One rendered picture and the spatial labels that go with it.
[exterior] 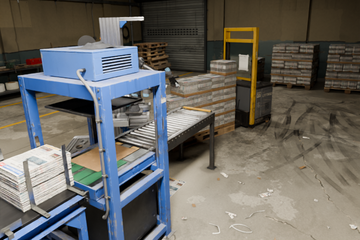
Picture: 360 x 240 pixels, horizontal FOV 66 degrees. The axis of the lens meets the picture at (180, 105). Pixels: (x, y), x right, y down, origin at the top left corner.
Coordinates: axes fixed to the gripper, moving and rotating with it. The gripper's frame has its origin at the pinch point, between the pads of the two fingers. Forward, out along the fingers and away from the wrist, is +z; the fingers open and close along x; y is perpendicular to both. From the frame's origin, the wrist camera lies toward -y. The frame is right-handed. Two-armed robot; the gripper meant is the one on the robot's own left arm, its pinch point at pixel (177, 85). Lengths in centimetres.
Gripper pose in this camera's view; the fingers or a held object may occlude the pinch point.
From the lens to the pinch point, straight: 437.8
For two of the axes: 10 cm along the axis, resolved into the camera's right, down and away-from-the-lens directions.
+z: 4.2, 7.4, 5.2
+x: 6.1, 2.0, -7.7
